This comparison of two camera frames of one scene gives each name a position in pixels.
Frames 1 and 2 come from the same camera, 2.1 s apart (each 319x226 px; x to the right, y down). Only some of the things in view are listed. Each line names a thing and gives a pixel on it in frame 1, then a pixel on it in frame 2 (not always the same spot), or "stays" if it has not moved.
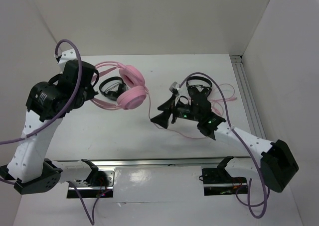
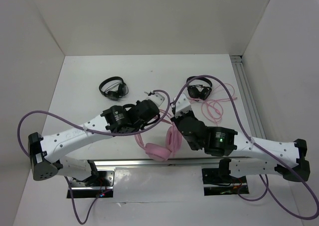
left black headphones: x=115 y=94 stays
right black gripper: x=167 y=107 → x=190 y=113
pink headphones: x=134 y=94 → x=173 y=141
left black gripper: x=91 y=92 → x=143 y=126
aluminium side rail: x=248 y=102 stays
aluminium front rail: x=163 y=162 stays
